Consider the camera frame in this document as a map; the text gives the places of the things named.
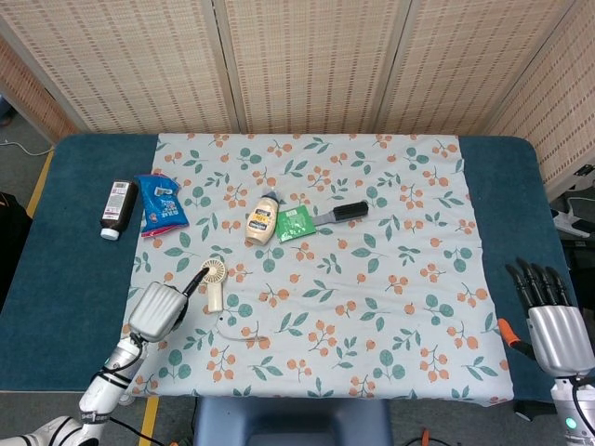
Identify white floor cable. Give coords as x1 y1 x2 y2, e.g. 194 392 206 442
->
0 138 55 157

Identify white equipment on floor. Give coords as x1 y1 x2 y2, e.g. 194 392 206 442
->
550 196 595 239

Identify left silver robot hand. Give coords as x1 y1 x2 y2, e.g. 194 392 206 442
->
127 268 207 344

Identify grey brush black bristles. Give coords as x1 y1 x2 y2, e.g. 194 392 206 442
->
311 200 370 229

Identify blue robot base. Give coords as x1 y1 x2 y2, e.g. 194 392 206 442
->
192 397 394 446

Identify dark bottle white cap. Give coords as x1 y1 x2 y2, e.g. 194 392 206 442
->
99 179 139 242

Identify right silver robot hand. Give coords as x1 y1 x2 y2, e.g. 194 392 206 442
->
505 257 592 375

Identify floral patterned tablecloth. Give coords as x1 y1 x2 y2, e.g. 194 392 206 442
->
121 132 516 402

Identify cream mayonnaise squeeze bottle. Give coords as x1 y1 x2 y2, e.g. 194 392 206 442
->
245 189 285 245

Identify green sachet packet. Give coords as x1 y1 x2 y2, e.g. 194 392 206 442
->
275 203 318 243

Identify teal table cover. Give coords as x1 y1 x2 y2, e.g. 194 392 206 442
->
0 133 577 403

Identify blue snack bag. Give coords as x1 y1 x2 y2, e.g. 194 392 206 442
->
134 173 191 239

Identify woven bamboo folding screen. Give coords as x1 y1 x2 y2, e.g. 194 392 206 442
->
0 0 595 196

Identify small white handheld fan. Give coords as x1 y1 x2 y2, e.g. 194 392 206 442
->
201 258 228 314

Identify white fan wrist strap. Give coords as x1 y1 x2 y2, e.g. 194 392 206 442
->
217 311 270 344

